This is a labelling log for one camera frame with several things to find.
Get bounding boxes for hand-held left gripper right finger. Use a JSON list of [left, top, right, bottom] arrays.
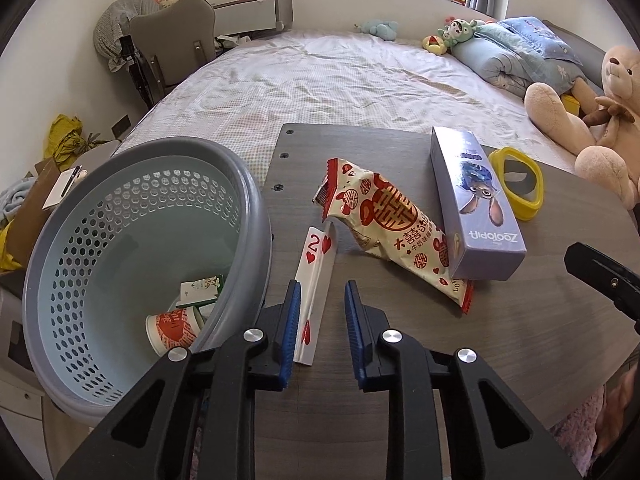
[[344, 280, 583, 480]]

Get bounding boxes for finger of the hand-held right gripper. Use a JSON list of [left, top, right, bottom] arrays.
[[564, 242, 640, 333]]

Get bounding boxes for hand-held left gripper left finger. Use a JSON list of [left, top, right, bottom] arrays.
[[55, 280, 303, 480]]

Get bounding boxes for red hearts playing card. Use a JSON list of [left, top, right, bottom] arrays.
[[294, 225, 337, 366]]

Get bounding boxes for green milk carton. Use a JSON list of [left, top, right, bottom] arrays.
[[175, 274, 225, 321]]

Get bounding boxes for yellow plastic ring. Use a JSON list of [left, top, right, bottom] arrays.
[[487, 146, 545, 222]]

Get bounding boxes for red print paper cup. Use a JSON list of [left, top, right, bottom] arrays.
[[145, 307, 201, 358]]

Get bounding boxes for red white snack wrapper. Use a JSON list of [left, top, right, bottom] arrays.
[[312, 157, 476, 316]]

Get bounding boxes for purple cartoon rabbit box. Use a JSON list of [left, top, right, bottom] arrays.
[[430, 126, 528, 282]]

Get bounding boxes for grey perforated plastic basket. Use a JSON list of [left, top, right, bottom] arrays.
[[22, 136, 273, 423]]

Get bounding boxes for large beige teddy bear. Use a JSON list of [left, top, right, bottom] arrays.
[[524, 45, 640, 211]]

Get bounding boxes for purple fuzzy pants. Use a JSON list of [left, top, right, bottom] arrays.
[[550, 385, 608, 466]]

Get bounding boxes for grey headboard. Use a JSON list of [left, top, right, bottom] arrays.
[[542, 20, 608, 86]]

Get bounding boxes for rolled light blue quilt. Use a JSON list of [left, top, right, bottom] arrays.
[[452, 22, 591, 93]]

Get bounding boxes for blue printed pillow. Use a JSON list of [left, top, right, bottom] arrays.
[[497, 16, 586, 68]]

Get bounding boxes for bed with pale checked sheet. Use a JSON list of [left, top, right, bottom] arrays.
[[117, 30, 601, 186]]

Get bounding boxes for grey round stool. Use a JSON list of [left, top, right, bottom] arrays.
[[75, 140, 122, 176]]

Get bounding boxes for white drawer cabinet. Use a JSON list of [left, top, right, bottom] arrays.
[[0, 280, 51, 426]]

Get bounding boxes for white notepad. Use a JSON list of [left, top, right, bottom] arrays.
[[42, 167, 86, 211]]

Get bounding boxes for cardboard box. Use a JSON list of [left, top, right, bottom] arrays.
[[10, 157, 66, 266]]

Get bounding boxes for green plush toy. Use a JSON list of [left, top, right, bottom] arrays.
[[437, 17, 483, 51]]

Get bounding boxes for yellow cloth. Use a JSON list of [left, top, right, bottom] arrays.
[[0, 220, 26, 273]]

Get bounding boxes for yellow bag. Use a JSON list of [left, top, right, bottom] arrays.
[[47, 114, 101, 171]]

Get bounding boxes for blue grey blanket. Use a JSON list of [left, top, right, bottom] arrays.
[[0, 175, 38, 226]]

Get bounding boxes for light blue plush toy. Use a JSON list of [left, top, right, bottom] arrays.
[[354, 20, 401, 42]]

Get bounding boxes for grey chair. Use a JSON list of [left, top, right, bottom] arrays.
[[129, 0, 217, 106]]

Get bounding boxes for grey clothes on chair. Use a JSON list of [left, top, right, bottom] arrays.
[[93, 0, 161, 73]]

